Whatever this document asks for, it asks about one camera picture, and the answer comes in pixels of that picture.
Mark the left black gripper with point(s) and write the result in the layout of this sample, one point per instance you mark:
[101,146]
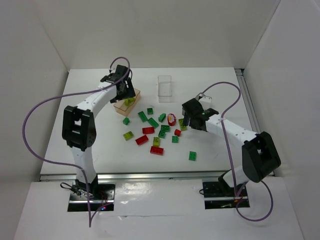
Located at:
[126,90]

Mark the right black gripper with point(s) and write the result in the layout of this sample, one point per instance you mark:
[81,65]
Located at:
[188,113]

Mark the dark green lego brick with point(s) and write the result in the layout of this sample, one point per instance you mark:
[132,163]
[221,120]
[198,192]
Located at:
[126,121]
[153,123]
[162,134]
[192,156]
[150,111]
[165,128]
[175,139]

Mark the dark green rounded lego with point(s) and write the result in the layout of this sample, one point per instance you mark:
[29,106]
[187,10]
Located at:
[162,117]

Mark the long dark green lego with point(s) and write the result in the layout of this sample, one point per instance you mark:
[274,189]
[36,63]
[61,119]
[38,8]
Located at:
[142,116]

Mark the lime sloped lego brick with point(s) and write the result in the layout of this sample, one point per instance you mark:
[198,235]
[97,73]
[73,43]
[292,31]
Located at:
[156,142]

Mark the smoky grey container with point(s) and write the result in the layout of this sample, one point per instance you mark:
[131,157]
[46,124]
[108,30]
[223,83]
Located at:
[200,96]

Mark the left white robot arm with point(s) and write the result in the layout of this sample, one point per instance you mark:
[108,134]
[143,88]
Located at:
[79,128]

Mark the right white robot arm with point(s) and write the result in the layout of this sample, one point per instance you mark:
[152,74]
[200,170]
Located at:
[258,151]

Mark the red flower lego piece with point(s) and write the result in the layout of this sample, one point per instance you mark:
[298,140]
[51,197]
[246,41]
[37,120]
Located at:
[171,119]

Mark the small red lego brick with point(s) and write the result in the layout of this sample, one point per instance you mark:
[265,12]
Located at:
[177,132]

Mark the amber transparent container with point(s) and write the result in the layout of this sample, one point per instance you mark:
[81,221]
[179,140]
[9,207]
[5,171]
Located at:
[125,106]

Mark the clear transparent container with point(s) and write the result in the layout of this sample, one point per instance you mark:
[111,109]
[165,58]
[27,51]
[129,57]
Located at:
[164,89]

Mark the red rounded lego brick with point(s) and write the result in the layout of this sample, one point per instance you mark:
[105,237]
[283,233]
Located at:
[142,140]

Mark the aluminium front rail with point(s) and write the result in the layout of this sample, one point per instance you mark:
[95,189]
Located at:
[137,176]

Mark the aluminium side rail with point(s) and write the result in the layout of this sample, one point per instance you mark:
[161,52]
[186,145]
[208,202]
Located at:
[247,99]

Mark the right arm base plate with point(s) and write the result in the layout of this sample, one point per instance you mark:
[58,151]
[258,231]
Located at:
[219,196]

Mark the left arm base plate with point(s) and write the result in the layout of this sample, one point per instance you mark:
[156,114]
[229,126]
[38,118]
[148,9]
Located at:
[104,200]

